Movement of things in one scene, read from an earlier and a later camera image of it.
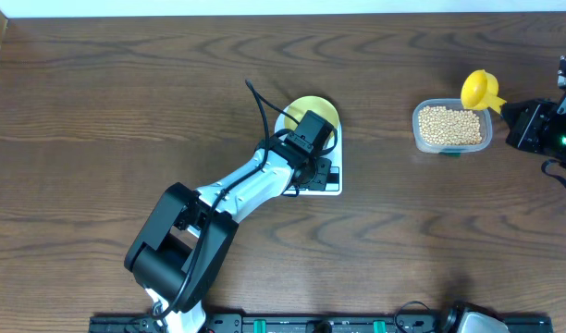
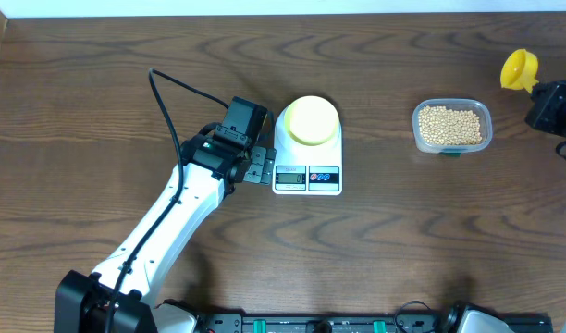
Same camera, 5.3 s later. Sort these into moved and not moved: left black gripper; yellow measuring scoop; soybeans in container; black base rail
Moved: yellow measuring scoop; left black gripper
Not moved: black base rail; soybeans in container
